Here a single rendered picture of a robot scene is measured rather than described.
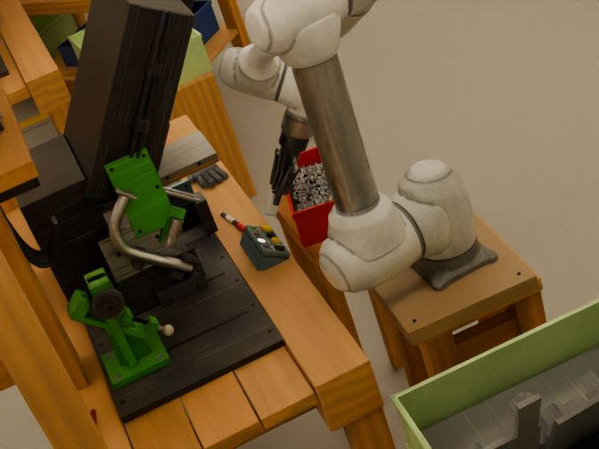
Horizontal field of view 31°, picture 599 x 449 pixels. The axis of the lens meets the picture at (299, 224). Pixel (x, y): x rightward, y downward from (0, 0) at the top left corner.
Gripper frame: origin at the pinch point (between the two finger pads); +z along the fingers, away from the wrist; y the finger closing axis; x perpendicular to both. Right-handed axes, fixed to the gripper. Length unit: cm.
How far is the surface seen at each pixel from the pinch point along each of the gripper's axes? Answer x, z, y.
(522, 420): -1, -14, -115
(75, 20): -32, 57, 364
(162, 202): 29.8, 4.5, 1.3
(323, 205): -14.8, -1.2, 0.2
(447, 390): -10, 2, -82
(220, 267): 10.8, 19.1, -3.2
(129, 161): 40.0, -4.0, 4.8
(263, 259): 4.5, 10.6, -13.0
